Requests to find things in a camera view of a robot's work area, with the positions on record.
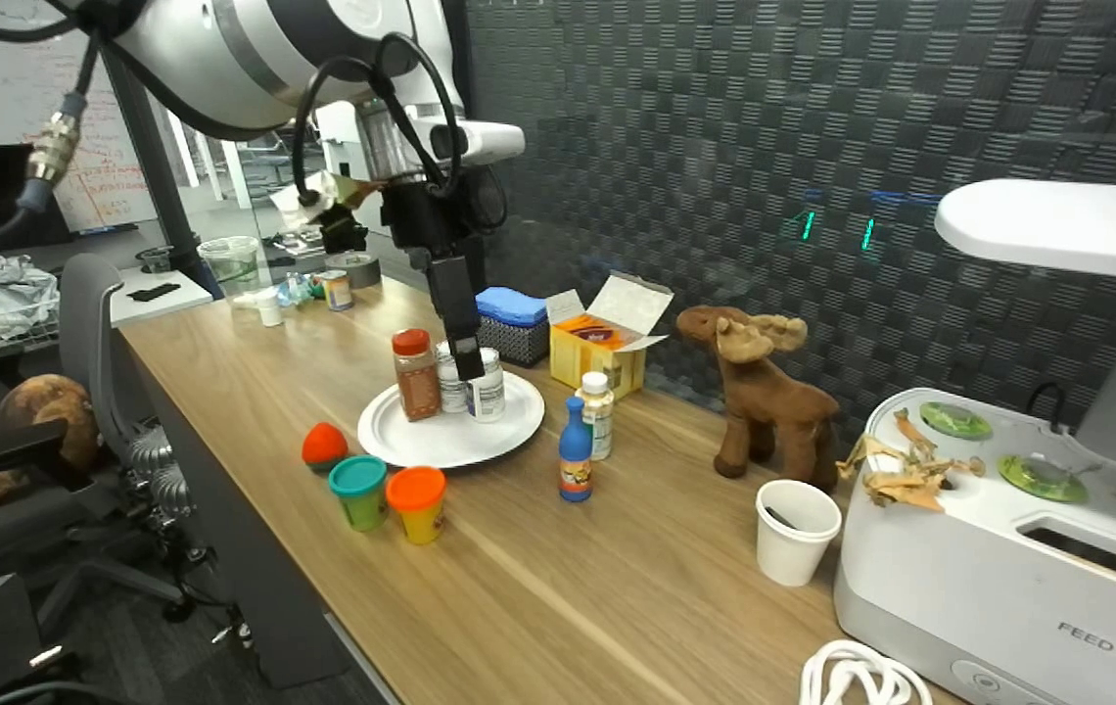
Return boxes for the white round plate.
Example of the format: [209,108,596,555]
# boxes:
[354,367,547,473]

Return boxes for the spice jar orange lid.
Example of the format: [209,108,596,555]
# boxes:
[389,325,447,423]

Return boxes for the green fruit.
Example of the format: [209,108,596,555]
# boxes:
[918,398,995,441]

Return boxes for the white cabinet box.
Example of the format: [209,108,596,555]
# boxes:
[106,265,216,328]

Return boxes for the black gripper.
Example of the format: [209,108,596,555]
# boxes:
[376,171,510,385]

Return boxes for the black remote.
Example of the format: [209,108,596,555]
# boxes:
[124,278,186,307]

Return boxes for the clear plastic container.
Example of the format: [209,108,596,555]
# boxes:
[196,231,273,300]

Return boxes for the small blue bottle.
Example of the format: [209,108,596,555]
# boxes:
[557,392,601,509]

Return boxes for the dried tan plant roots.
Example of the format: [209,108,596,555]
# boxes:
[835,406,991,518]

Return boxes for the grey woven basket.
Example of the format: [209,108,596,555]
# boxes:
[476,308,553,367]

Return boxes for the coiled white cable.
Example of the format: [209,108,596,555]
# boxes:
[795,635,938,705]

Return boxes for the white paper cup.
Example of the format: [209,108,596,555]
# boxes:
[751,479,845,592]

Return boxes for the yellow dough tub orange lid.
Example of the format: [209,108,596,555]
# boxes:
[383,465,449,550]

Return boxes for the green planter pod lid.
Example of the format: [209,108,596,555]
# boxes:
[995,449,1093,509]

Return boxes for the white hydroponic planter with lamp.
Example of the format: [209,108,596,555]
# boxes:
[829,175,1116,705]

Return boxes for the brown moose plush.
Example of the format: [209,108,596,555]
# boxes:
[673,300,845,494]

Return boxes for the open yellow cardboard box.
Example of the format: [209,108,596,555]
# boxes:
[543,269,679,405]

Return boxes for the folded blue cloth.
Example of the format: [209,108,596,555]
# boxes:
[476,281,553,328]

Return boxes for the grey office chair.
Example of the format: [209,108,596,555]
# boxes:
[0,244,260,662]

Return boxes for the round brown plush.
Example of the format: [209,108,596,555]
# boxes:
[0,367,102,518]

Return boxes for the white bottle green label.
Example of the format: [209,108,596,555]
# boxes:
[576,367,618,465]

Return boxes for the small black pot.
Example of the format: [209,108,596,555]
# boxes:
[319,214,372,259]

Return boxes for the orange ball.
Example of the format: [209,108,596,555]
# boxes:
[297,421,354,479]

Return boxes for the black looped camera cable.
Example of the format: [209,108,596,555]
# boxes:
[290,33,472,213]

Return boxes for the small tin can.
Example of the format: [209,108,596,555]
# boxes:
[319,265,361,315]

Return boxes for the small teal object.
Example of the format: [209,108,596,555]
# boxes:
[280,269,320,315]

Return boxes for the black slanted pole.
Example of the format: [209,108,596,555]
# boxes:
[102,50,225,296]

